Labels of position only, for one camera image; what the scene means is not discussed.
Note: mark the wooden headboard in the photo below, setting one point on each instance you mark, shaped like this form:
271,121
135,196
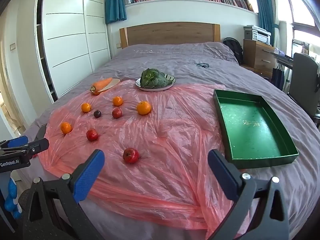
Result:
169,33

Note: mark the blue gloved left hand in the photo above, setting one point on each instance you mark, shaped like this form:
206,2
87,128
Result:
11,202

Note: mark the teal curtain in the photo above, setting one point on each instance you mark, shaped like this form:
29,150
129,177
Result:
269,20
115,11

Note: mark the small dark item on bed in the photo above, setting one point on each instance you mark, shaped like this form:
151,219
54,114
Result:
203,65

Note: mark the purple bed cover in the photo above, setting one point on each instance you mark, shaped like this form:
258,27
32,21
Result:
299,180

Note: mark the white printer stack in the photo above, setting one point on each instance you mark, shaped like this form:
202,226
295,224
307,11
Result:
252,32

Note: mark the green leafy vegetable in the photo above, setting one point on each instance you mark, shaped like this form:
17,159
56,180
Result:
151,77

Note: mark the right teal curtain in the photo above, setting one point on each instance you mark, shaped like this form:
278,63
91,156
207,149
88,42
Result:
269,20

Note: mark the white wardrobe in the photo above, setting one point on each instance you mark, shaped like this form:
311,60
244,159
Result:
73,41

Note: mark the orange carrot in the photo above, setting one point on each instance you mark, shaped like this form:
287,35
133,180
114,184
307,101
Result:
99,85

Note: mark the silver oval plate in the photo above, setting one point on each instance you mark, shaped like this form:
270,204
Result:
170,81

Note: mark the small orange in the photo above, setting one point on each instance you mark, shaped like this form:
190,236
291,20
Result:
65,128
117,101
85,107

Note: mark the dark purple plum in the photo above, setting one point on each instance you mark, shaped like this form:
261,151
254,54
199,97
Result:
97,114

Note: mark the large orange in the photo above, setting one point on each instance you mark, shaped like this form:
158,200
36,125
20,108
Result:
144,108

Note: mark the desk with clutter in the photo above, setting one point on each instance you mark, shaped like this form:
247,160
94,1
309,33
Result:
298,47

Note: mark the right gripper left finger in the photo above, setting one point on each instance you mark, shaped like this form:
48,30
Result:
53,208

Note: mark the grey office chair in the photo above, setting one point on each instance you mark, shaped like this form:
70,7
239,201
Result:
304,86

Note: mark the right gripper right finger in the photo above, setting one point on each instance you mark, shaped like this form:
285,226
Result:
270,220

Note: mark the pink plastic sheet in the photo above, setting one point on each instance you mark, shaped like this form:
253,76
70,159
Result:
172,183

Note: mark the wooden drawer cabinet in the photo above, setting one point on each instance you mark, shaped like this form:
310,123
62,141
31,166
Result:
258,58

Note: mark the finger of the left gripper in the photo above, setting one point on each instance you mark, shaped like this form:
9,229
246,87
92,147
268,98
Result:
36,147
16,142

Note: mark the red apple front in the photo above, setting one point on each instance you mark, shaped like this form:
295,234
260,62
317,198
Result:
131,156

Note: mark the black backpack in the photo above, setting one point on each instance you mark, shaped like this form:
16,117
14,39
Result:
236,48

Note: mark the dark blue tote bag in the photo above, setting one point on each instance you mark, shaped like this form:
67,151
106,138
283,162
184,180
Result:
278,77

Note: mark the green rectangular tray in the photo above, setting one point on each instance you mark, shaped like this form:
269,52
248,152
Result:
253,136

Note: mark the left teal curtain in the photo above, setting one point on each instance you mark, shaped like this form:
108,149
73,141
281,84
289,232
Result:
115,11

